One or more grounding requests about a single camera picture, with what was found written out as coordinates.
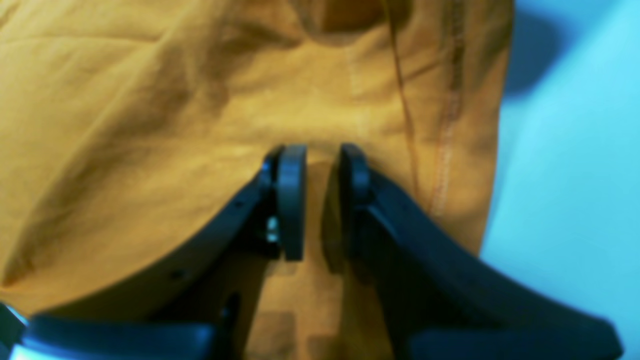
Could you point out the orange t-shirt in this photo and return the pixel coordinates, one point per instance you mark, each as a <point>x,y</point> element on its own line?
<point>127,124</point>

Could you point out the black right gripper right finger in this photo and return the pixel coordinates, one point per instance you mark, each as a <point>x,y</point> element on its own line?
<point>440,302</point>

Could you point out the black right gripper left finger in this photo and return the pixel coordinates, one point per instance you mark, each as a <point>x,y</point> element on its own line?
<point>196,303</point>

